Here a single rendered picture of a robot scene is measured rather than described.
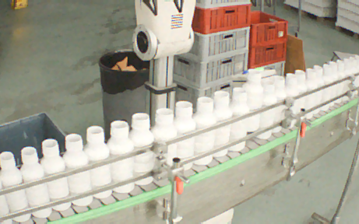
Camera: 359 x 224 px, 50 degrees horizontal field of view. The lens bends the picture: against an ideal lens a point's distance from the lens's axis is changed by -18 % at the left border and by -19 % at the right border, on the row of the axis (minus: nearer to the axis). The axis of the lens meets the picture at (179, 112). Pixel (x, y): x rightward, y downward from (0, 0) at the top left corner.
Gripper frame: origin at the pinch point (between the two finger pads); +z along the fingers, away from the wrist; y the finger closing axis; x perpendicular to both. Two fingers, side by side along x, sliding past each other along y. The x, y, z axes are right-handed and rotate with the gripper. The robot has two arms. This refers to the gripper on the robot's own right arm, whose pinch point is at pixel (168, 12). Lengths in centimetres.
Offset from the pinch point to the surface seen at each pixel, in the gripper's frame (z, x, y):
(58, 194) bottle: 40, -29, -59
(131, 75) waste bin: 13, 120, 49
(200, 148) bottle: 40, -28, -20
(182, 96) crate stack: 36, 190, 129
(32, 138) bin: 30, 33, -47
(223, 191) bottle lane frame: 54, -24, -13
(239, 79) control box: 26.5, -12.9, 11.2
